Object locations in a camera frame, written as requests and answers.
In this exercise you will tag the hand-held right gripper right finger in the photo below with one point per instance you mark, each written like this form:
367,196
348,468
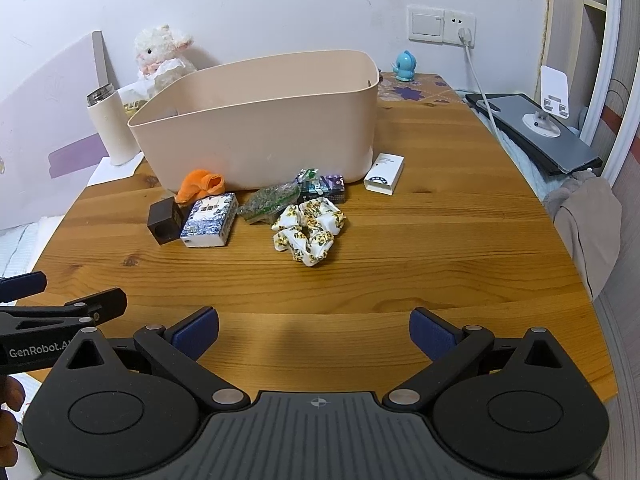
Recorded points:
430,334

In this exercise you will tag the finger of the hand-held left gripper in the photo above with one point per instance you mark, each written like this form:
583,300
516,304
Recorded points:
22,285
102,302

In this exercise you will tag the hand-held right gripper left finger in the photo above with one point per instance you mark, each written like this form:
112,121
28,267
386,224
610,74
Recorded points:
197,334

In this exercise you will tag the dark brown block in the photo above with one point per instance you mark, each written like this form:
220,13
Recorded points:
165,220

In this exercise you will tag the blue white tissue pack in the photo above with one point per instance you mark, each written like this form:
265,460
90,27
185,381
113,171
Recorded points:
210,217

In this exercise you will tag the clear green plastic packet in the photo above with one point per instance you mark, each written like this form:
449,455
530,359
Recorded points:
267,202

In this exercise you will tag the orange cloth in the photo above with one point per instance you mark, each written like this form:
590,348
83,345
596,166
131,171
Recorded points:
197,183

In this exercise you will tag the white floral scrunchie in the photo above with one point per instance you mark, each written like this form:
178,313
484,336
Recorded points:
310,230

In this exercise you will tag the small white box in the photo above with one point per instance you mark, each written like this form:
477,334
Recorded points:
385,170

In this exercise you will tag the dark patterned card box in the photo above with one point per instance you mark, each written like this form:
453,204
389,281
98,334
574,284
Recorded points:
327,188

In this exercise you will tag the small green packet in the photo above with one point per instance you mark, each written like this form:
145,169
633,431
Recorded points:
306,175

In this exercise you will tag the beige plastic storage bin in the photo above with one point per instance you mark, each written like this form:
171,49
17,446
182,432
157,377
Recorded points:
250,135

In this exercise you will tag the person's left hand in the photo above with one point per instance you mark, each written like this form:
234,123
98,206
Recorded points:
10,397

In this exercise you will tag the light blue ribbed bedding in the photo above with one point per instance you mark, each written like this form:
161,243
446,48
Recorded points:
20,252

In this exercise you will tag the white paper napkin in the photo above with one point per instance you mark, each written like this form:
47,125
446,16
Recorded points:
107,174

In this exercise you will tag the white thermos bottle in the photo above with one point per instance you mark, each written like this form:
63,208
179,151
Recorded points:
110,130

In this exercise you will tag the beige garment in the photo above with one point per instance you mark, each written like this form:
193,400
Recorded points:
590,230

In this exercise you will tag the light blue cloth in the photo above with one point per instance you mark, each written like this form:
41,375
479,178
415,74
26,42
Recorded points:
525,166

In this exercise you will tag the yellow tissue box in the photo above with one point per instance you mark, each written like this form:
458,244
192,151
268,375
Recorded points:
132,100

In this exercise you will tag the grey laptop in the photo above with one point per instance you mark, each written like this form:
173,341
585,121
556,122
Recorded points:
550,152

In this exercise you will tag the dark smartphone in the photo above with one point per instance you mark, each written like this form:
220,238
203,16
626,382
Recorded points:
486,104

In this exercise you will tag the floral table mat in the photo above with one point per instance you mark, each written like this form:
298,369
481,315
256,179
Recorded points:
425,91

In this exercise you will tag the white plush sheep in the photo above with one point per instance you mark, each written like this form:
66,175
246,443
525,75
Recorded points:
160,47

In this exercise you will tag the blue bird figurine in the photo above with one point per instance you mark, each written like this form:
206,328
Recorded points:
404,66

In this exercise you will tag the white phone stand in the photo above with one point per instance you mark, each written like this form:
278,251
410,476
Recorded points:
552,82

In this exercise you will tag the white wardrobe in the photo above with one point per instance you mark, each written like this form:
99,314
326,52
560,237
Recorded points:
615,60

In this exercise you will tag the white wall switch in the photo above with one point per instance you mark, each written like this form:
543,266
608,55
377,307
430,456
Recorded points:
425,23

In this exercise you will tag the white wall socket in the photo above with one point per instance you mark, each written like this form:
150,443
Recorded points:
457,20

